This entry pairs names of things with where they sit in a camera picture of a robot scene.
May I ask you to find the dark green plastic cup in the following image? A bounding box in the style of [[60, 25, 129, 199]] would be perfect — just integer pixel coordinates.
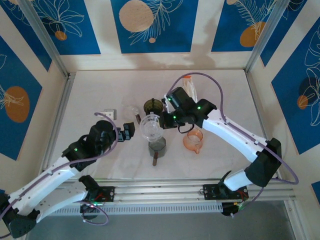
[[143, 97, 165, 119]]

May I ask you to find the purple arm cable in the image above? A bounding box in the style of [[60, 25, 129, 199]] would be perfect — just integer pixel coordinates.
[[0, 112, 118, 237], [166, 72, 300, 220]]

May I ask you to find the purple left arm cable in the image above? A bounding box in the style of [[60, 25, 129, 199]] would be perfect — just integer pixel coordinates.
[[0, 112, 118, 237]]

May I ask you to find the wide aluminium mounting rail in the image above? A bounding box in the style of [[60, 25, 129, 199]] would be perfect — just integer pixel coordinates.
[[24, 177, 297, 204]]

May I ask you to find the aluminium side rail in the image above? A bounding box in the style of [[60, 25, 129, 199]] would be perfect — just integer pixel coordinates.
[[41, 72, 77, 176], [246, 71, 282, 180]]

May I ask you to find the white table cloth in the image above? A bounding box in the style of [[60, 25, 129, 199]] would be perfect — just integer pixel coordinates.
[[46, 70, 279, 181]]

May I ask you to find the gray slotted cable duct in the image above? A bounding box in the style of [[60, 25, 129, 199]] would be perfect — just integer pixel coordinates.
[[47, 201, 224, 216]]

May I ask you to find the dark gray octagonal cup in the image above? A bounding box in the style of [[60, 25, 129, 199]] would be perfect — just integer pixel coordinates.
[[147, 138, 168, 159]]

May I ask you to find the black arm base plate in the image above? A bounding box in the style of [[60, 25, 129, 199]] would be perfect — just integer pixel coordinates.
[[202, 183, 249, 201], [86, 185, 116, 203]]

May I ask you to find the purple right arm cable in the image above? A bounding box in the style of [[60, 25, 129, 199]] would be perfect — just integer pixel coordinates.
[[166, 72, 300, 220]]

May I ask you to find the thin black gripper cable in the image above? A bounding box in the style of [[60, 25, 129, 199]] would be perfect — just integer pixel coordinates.
[[177, 123, 195, 134]]

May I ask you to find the clear glass dripper brown handle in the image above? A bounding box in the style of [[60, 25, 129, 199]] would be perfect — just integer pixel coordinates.
[[139, 113, 162, 168], [121, 103, 142, 125]]

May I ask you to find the aluminium frame post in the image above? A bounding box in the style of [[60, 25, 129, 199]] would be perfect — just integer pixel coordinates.
[[17, 0, 71, 79], [244, 0, 289, 74]]

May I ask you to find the orange transparent measuring cup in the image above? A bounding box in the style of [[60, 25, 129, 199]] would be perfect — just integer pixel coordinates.
[[182, 128, 204, 155]]

